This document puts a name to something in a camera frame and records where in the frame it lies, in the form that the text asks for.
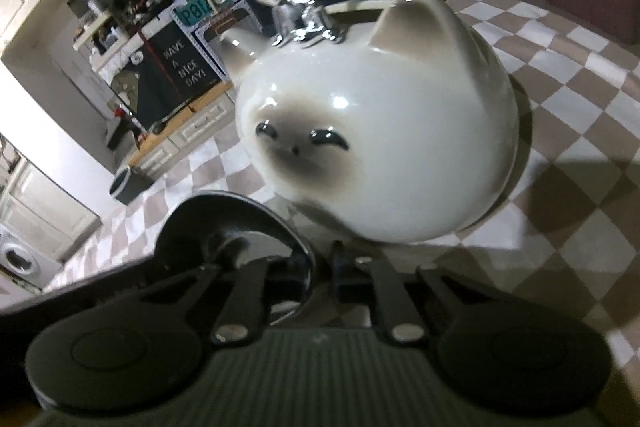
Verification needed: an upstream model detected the brown checkered tablecloth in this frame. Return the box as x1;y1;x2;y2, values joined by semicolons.
45;0;640;368

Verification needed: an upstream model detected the low wooden drawer cabinet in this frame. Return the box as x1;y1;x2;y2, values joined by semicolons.
127;79;236;180

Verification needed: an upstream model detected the black printed banner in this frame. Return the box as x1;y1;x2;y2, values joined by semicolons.
107;24;223;132

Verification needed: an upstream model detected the teal licence plate sign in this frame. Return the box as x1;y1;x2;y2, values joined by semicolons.
172;0;246;28

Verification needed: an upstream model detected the white ceramic cat pot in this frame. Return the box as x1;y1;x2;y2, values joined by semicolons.
220;0;521;244

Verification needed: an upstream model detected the round steel bowl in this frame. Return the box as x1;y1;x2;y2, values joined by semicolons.
155;192;318;328

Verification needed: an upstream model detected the white shelf rack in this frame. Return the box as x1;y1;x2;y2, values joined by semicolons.
75;4;136;52

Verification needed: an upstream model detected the dark round bin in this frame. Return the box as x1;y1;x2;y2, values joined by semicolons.
110;166;151;204

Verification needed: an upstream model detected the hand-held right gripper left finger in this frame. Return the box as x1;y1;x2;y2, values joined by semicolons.
142;252;273;347

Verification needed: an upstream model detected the white washing machine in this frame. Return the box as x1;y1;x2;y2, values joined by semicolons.
0;224;61;293

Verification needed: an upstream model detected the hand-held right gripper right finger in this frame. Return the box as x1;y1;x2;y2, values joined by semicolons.
330;243;506;344

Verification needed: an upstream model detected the white pegboard box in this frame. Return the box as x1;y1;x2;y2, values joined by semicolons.
192;2;261;82

